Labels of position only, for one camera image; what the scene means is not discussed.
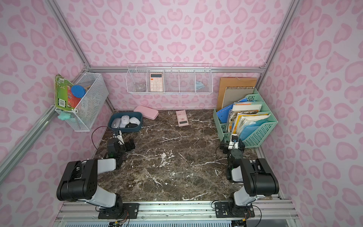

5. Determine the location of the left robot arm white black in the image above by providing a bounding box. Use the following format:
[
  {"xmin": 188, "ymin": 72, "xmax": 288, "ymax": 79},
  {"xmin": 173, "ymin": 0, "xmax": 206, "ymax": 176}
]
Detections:
[{"xmin": 56, "ymin": 137, "xmax": 136, "ymax": 213}]

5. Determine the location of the white wire wall basket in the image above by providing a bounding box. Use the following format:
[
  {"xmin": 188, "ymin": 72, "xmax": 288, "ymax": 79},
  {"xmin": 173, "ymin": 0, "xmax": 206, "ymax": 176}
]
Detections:
[{"xmin": 126, "ymin": 62, "xmax": 213, "ymax": 94}]

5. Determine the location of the blue folder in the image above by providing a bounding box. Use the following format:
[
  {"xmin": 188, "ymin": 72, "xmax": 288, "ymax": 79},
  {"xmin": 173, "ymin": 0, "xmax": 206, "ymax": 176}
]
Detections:
[{"xmin": 216, "ymin": 103, "xmax": 234, "ymax": 124}]

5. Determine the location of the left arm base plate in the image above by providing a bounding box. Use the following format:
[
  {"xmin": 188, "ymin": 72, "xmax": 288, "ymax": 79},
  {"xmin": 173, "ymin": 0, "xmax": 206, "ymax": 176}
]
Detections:
[{"xmin": 98, "ymin": 203, "xmax": 140, "ymax": 220}]

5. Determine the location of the mint green cloth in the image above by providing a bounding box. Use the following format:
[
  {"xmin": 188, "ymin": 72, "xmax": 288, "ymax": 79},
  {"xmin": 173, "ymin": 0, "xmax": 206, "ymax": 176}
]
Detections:
[{"xmin": 58, "ymin": 111, "xmax": 77, "ymax": 123}]

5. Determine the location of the pink calculator in basket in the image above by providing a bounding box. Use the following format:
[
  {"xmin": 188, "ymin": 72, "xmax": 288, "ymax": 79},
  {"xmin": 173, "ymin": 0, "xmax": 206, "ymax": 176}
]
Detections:
[{"xmin": 149, "ymin": 72, "xmax": 164, "ymax": 92}]

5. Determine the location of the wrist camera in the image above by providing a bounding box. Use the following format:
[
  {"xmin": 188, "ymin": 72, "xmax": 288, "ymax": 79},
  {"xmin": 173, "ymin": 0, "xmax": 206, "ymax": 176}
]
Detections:
[
  {"xmin": 115, "ymin": 131, "xmax": 124, "ymax": 145},
  {"xmin": 228, "ymin": 134, "xmax": 239, "ymax": 150}
]

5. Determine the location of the spiral sketch pad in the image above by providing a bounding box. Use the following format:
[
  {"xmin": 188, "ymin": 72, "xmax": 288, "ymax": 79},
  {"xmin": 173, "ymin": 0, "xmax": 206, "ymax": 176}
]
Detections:
[{"xmin": 222, "ymin": 87, "xmax": 254, "ymax": 108}]

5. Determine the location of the light blue item in basket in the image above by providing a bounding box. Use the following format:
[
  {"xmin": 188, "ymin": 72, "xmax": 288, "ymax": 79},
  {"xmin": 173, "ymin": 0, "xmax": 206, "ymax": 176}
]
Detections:
[{"xmin": 196, "ymin": 81, "xmax": 205, "ymax": 90}]

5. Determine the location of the green file organizer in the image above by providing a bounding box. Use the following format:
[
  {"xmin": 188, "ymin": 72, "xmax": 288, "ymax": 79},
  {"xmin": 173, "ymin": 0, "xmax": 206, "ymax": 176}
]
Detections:
[{"xmin": 213, "ymin": 88, "xmax": 278, "ymax": 148}]

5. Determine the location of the dark teal storage box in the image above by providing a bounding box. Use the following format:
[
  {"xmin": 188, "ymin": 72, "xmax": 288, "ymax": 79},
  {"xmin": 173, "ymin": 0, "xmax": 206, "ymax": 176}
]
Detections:
[{"xmin": 108, "ymin": 112, "xmax": 143, "ymax": 133}]

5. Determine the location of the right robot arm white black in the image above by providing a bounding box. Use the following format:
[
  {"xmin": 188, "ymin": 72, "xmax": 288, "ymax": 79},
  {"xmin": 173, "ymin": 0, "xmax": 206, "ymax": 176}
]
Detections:
[{"xmin": 219, "ymin": 142, "xmax": 279, "ymax": 211}]

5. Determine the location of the green packaged card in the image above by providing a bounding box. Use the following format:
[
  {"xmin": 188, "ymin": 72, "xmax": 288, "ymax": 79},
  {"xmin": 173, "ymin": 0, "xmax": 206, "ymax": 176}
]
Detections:
[{"xmin": 54, "ymin": 74, "xmax": 74, "ymax": 111}]

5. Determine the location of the white slim mouse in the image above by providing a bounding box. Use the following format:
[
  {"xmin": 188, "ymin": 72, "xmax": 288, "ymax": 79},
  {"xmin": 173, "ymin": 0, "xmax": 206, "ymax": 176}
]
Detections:
[{"xmin": 120, "ymin": 115, "xmax": 130, "ymax": 128}]

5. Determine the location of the white round mouse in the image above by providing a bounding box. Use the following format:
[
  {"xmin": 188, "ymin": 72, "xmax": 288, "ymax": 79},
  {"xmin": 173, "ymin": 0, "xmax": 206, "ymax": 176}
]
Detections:
[{"xmin": 130, "ymin": 117, "xmax": 140, "ymax": 125}]

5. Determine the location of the blue round disc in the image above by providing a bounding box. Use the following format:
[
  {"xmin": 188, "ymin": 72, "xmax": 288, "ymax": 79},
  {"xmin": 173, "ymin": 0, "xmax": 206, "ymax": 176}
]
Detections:
[{"xmin": 71, "ymin": 85, "xmax": 86, "ymax": 98}]

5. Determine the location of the stack of books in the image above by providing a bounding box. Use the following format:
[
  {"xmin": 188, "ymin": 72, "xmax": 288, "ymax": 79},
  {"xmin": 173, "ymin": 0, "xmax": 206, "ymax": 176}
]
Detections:
[{"xmin": 226, "ymin": 102, "xmax": 271, "ymax": 135}]

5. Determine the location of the silver grey mouse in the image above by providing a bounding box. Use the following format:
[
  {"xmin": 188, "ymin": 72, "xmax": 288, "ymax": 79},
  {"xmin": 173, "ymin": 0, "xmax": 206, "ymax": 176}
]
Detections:
[{"xmin": 111, "ymin": 117, "xmax": 122, "ymax": 129}]

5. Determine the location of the clear item in basket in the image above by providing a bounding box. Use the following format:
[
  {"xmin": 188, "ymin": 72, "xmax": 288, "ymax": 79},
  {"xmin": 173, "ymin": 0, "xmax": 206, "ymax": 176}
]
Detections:
[{"xmin": 133, "ymin": 83, "xmax": 147, "ymax": 93}]

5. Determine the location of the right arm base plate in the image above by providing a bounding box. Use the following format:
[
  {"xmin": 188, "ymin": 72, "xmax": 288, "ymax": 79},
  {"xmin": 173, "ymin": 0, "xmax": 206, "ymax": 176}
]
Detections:
[{"xmin": 212, "ymin": 201, "xmax": 255, "ymax": 219}]

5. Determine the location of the pink calculator on table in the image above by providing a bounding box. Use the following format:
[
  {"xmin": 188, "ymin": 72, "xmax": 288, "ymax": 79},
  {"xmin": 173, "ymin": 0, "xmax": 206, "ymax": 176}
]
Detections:
[{"xmin": 176, "ymin": 110, "xmax": 189, "ymax": 127}]

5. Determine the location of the brown clipboard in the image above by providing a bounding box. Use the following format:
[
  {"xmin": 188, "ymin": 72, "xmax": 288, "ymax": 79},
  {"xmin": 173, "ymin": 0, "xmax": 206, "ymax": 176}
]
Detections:
[{"xmin": 216, "ymin": 77, "xmax": 257, "ymax": 111}]

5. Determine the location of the pink pencil case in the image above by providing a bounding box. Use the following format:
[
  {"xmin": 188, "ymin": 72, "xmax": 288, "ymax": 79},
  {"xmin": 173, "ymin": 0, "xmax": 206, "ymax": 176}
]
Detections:
[{"xmin": 134, "ymin": 105, "xmax": 159, "ymax": 120}]

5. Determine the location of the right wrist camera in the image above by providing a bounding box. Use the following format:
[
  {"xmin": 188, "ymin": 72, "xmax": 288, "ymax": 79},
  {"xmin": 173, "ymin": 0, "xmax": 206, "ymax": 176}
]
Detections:
[{"xmin": 228, "ymin": 134, "xmax": 239, "ymax": 150}]

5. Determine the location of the black mouse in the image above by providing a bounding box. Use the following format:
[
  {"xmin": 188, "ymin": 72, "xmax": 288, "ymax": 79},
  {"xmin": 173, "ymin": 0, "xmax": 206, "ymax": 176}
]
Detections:
[{"xmin": 125, "ymin": 123, "xmax": 138, "ymax": 128}]

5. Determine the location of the aluminium front rail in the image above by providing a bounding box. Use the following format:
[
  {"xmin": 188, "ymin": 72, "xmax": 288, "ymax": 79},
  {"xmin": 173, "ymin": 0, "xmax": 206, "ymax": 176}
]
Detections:
[{"xmin": 53, "ymin": 200, "xmax": 302, "ymax": 227}]

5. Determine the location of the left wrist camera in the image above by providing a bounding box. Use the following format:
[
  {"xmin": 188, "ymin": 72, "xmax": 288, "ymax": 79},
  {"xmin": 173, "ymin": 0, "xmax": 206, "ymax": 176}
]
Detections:
[{"xmin": 115, "ymin": 131, "xmax": 124, "ymax": 145}]

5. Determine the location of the white mesh side basket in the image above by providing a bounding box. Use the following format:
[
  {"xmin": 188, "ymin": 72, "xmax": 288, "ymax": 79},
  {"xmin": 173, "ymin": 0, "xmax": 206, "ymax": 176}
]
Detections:
[{"xmin": 55, "ymin": 72, "xmax": 109, "ymax": 132}]

